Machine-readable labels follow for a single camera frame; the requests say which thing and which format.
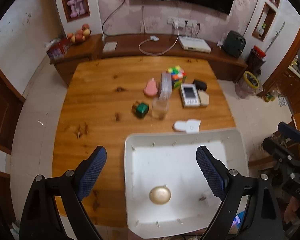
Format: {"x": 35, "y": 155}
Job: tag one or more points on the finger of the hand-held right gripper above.
{"x": 277, "y": 149}
{"x": 291, "y": 130}

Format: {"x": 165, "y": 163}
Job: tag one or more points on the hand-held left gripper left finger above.
{"x": 92, "y": 172}

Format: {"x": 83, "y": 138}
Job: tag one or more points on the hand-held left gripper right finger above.
{"x": 211, "y": 175}

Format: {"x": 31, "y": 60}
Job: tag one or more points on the white plastic bin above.
{"x": 175, "y": 165}

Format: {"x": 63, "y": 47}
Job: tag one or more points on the white plastic piece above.
{"x": 186, "y": 126}

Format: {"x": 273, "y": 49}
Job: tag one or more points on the gold round compact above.
{"x": 160, "y": 195}

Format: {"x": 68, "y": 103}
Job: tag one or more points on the beige power adapter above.
{"x": 204, "y": 98}

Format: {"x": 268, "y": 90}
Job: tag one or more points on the green cube box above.
{"x": 140, "y": 110}

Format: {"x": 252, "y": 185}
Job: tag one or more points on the white handheld electronic device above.
{"x": 189, "y": 95}

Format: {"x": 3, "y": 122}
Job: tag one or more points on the black power adapter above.
{"x": 200, "y": 85}

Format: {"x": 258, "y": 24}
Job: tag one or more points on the clear plastic case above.
{"x": 165, "y": 85}

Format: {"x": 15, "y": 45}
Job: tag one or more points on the pink pear-shaped toy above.
{"x": 151, "y": 88}

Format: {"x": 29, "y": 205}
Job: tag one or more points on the multicoloured puzzle cube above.
{"x": 176, "y": 76}

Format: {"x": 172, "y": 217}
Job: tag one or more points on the person's right hand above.
{"x": 293, "y": 208}

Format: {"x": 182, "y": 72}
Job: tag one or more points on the yellow oil bottle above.
{"x": 270, "y": 97}

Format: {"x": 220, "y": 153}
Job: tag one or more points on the yellow-rimmed trash bin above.
{"x": 248, "y": 85}

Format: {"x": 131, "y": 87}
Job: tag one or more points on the red-lidded dark jar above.
{"x": 256, "y": 57}

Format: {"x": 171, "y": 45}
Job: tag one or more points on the long grey sword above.
{"x": 276, "y": 36}

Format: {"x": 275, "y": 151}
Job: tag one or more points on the black countertop appliance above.
{"x": 233, "y": 43}

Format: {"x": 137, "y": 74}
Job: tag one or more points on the small wooden side cabinet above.
{"x": 75, "y": 60}

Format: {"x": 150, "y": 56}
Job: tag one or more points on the white card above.
{"x": 109, "y": 47}

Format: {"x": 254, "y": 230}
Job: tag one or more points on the red printed box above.
{"x": 57, "y": 50}

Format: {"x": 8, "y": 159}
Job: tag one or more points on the white set-top box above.
{"x": 195, "y": 44}

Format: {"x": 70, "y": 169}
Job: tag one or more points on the long wooden television cabinet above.
{"x": 165, "y": 52}

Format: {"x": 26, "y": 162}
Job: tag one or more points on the pile of apples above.
{"x": 80, "y": 35}

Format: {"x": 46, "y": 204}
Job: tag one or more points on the white charger plug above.
{"x": 176, "y": 25}

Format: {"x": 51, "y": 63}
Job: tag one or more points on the pair of pink dumbbells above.
{"x": 76, "y": 7}

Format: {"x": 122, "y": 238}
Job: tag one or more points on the white wall socket strip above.
{"x": 182, "y": 21}

